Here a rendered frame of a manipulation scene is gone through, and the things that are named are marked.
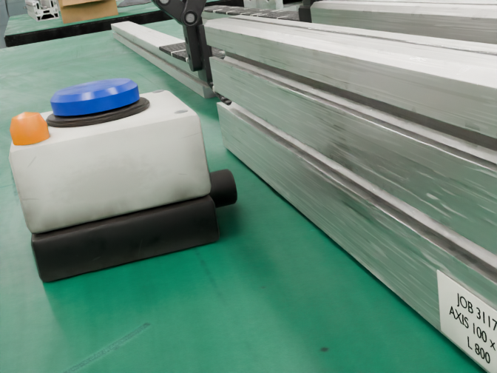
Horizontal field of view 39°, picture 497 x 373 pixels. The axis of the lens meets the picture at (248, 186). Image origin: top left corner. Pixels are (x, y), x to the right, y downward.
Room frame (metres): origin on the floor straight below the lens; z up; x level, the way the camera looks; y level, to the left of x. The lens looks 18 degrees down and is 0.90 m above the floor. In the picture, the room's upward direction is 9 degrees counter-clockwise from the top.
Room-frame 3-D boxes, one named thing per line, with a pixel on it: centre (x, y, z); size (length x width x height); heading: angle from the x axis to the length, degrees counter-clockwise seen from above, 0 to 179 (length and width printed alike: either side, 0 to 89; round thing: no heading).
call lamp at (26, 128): (0.29, 0.09, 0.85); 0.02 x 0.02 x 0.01
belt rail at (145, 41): (1.13, 0.12, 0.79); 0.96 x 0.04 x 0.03; 13
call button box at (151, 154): (0.32, 0.05, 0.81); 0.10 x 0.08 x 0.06; 103
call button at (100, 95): (0.32, 0.06, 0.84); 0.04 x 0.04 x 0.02
